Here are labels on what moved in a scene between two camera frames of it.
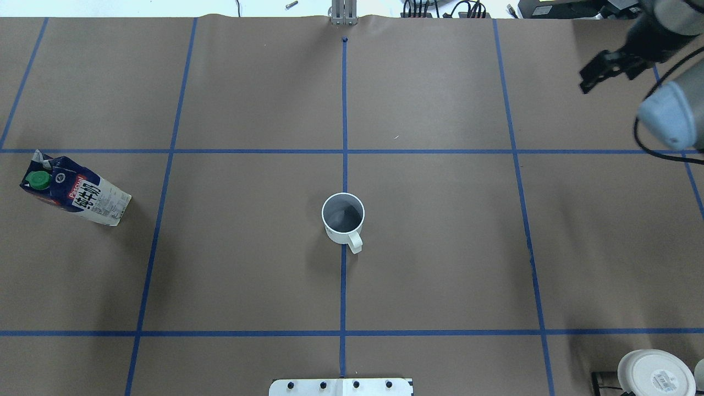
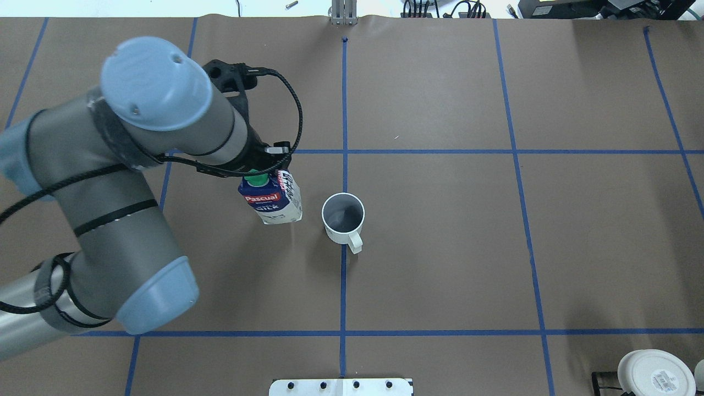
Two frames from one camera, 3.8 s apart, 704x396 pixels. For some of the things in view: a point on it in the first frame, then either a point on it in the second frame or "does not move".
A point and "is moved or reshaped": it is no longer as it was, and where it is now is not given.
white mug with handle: x=343 y=215 does not move
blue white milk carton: x=62 y=181 is moved or reshaped
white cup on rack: x=699 y=374 does not move
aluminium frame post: x=344 y=12 does not move
